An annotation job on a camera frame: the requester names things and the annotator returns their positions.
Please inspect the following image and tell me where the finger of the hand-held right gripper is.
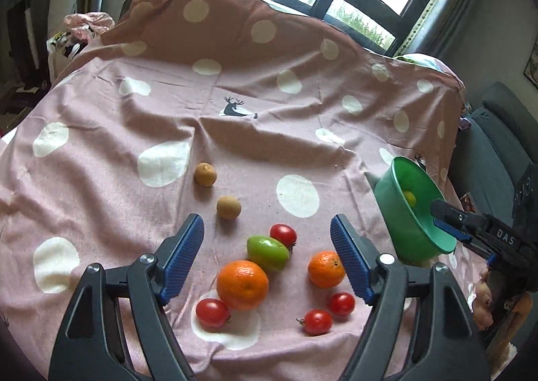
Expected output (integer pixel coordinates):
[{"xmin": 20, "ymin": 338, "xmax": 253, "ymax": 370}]
[
  {"xmin": 429, "ymin": 199, "xmax": 489, "ymax": 234},
  {"xmin": 433, "ymin": 219, "xmax": 497, "ymax": 264}
]

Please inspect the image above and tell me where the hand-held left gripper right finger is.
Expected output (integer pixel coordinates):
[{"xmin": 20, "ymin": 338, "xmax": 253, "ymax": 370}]
[{"xmin": 330, "ymin": 215, "xmax": 492, "ymax": 381}]

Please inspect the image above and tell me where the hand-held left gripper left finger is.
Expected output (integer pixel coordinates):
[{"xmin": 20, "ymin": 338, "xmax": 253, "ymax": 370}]
[{"xmin": 48, "ymin": 214, "xmax": 205, "ymax": 381}]

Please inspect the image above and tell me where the small orange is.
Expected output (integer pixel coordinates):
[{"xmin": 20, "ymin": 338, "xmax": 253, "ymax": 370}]
[{"xmin": 308, "ymin": 251, "xmax": 346, "ymax": 289}]

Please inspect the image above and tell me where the red tomato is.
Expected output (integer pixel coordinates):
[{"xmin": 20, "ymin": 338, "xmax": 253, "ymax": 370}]
[
  {"xmin": 195, "ymin": 298, "xmax": 232, "ymax": 329},
  {"xmin": 269, "ymin": 224, "xmax": 298, "ymax": 253},
  {"xmin": 328, "ymin": 292, "xmax": 356, "ymax": 317},
  {"xmin": 296, "ymin": 309, "xmax": 334, "ymax": 336}
]

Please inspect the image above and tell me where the green plastic bowl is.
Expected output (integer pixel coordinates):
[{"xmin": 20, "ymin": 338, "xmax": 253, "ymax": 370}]
[{"xmin": 374, "ymin": 156, "xmax": 458, "ymax": 264}]

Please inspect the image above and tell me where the large orange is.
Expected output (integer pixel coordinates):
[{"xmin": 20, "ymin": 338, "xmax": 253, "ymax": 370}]
[{"xmin": 216, "ymin": 260, "xmax": 270, "ymax": 311}]

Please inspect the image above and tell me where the green tomato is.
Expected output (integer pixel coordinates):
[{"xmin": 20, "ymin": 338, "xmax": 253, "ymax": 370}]
[{"xmin": 246, "ymin": 235, "xmax": 291, "ymax": 272}]

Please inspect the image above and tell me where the person's right forearm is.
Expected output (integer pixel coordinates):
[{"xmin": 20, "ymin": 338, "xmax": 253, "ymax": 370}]
[{"xmin": 473, "ymin": 267, "xmax": 536, "ymax": 365}]

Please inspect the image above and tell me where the small brown round fruit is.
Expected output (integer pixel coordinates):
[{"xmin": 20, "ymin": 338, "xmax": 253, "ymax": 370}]
[
  {"xmin": 194, "ymin": 162, "xmax": 218, "ymax": 187},
  {"xmin": 216, "ymin": 195, "xmax": 242, "ymax": 221}
]

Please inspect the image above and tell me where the grey sofa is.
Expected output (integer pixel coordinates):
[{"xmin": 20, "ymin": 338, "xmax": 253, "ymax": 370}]
[{"xmin": 456, "ymin": 82, "xmax": 538, "ymax": 218}]

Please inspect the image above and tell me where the pink polka dot blanket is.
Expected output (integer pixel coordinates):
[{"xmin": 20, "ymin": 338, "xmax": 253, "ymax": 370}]
[{"xmin": 0, "ymin": 0, "xmax": 469, "ymax": 381}]

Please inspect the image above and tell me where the pastel striped cloth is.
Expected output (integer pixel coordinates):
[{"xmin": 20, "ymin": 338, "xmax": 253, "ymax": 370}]
[{"xmin": 395, "ymin": 53, "xmax": 463, "ymax": 80}]

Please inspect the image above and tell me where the grey curtain with patterned trim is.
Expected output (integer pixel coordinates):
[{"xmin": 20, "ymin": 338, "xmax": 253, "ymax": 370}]
[{"xmin": 397, "ymin": 0, "xmax": 484, "ymax": 59}]

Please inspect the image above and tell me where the black and white cloth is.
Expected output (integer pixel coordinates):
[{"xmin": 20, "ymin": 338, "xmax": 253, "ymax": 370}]
[{"xmin": 46, "ymin": 30, "xmax": 92, "ymax": 59}]

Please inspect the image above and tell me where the crumpled pink cloth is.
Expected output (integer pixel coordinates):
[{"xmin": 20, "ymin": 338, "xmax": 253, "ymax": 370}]
[{"xmin": 63, "ymin": 11, "xmax": 115, "ymax": 35}]

